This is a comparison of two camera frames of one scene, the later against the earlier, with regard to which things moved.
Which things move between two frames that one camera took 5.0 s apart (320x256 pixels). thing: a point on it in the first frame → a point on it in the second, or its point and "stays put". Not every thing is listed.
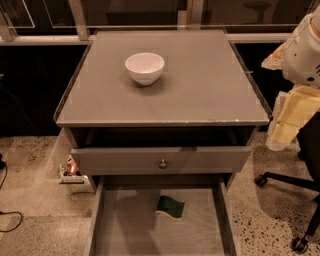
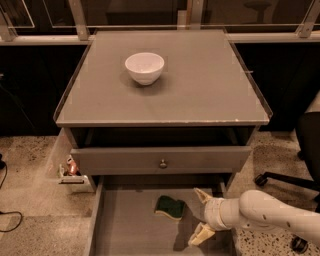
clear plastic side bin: x=63 y=167 stays put
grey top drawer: x=160 y=160 stays put
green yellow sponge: x=170 y=207 stays put
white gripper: x=302 y=58 → x=212 y=212
